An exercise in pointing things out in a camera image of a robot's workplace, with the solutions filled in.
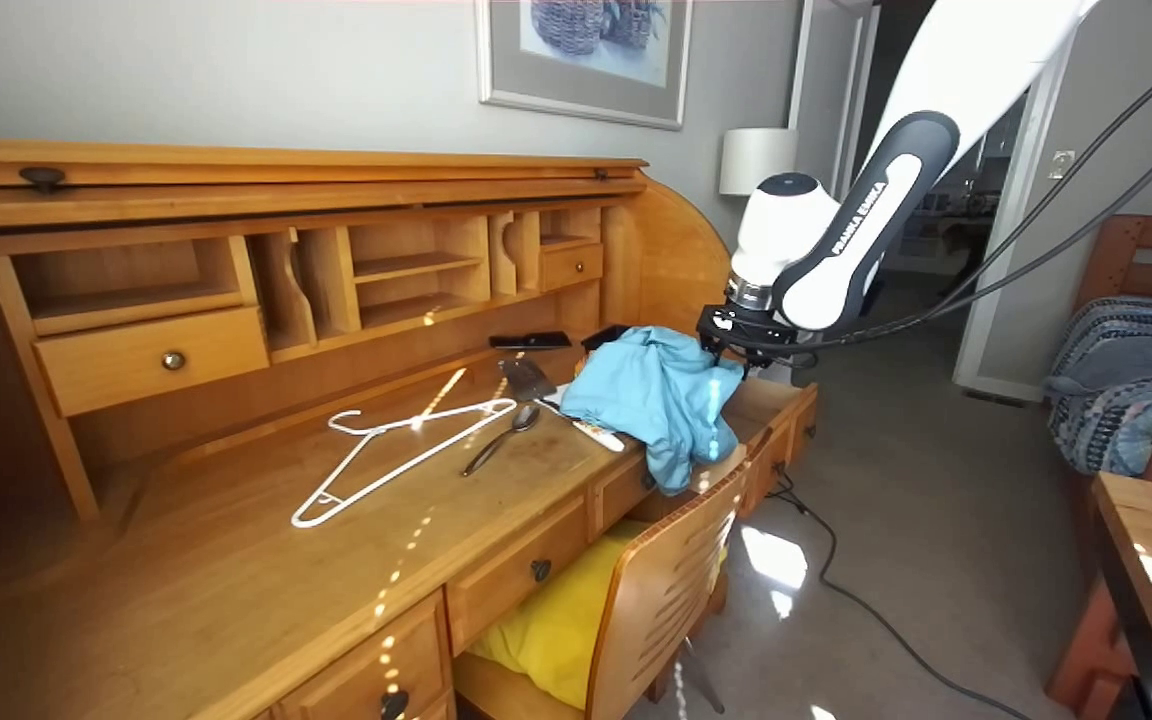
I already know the black pliers tool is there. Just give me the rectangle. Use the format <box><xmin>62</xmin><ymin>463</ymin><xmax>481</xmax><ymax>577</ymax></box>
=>
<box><xmin>465</xmin><ymin>355</ymin><xmax>557</xmax><ymax>474</ymax></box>

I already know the wooden roll-top desk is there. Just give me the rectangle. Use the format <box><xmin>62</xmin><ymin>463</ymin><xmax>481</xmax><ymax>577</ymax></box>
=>
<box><xmin>0</xmin><ymin>136</ymin><xmax>823</xmax><ymax>720</ymax></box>

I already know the white framed picture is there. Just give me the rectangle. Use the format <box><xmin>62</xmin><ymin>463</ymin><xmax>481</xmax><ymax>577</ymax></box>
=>
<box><xmin>474</xmin><ymin>0</ymin><xmax>691</xmax><ymax>127</ymax></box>

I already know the wooden slatted chair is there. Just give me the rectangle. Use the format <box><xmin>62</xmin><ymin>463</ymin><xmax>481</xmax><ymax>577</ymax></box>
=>
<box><xmin>451</xmin><ymin>445</ymin><xmax>754</xmax><ymax>720</ymax></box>

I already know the blue cloth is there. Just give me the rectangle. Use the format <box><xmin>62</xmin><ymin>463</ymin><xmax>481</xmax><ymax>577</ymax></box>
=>
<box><xmin>559</xmin><ymin>324</ymin><xmax>742</xmax><ymax>495</ymax></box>

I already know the white wire hanger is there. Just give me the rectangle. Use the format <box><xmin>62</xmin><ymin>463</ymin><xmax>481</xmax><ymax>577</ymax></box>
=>
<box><xmin>289</xmin><ymin>369</ymin><xmax>511</xmax><ymax>531</ymax></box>

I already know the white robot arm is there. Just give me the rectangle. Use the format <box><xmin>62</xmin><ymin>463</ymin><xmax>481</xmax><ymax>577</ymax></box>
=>
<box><xmin>694</xmin><ymin>0</ymin><xmax>1100</xmax><ymax>364</ymax></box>

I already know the black power cable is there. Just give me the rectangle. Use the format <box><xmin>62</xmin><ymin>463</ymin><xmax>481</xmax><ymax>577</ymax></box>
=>
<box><xmin>772</xmin><ymin>470</ymin><xmax>1037</xmax><ymax>720</ymax></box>

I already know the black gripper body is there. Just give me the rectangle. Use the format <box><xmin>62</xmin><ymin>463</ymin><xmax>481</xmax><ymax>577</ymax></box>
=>
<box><xmin>694</xmin><ymin>302</ymin><xmax>818</xmax><ymax>369</ymax></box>

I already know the yellow seat cushion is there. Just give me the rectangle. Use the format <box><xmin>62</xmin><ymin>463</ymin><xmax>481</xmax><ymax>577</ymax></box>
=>
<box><xmin>473</xmin><ymin>521</ymin><xmax>639</xmax><ymax>708</ymax></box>

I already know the white table lamp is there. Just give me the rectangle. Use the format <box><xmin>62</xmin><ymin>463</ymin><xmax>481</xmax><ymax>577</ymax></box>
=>
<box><xmin>721</xmin><ymin>127</ymin><xmax>796</xmax><ymax>196</ymax></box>

